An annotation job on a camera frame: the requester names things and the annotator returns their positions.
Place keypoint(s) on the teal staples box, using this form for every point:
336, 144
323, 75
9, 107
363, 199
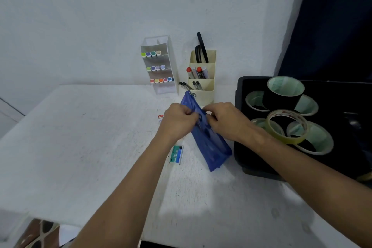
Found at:
176, 155

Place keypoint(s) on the person's left hand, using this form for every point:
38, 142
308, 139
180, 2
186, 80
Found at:
177, 124

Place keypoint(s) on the black cylindrical object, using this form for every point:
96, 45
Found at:
353, 120

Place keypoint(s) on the red capped white marker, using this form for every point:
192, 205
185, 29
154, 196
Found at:
189, 69

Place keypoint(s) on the person's right forearm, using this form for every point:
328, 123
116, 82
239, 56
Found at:
316, 184

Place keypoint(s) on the clear tiered organizer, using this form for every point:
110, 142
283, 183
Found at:
167, 89

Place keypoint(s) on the person's right hand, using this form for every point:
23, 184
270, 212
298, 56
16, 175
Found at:
232, 122

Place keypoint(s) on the red capped black marker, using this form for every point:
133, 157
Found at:
199, 69

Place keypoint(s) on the dark blue curtain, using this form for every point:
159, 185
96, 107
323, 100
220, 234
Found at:
337, 24

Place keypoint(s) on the white eraser red label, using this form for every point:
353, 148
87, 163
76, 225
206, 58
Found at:
160, 118

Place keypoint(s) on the person's left forearm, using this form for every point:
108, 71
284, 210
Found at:
122, 198

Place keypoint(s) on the yellow clear tape roll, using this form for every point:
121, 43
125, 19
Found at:
302, 136

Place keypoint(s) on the blue mesh pencil pouch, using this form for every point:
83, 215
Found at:
215, 152

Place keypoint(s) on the black plastic tray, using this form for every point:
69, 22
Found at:
345, 96

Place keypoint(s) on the cream pen holder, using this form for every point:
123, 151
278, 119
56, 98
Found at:
207, 96

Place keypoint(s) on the patterned floor mat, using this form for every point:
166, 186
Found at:
35, 234

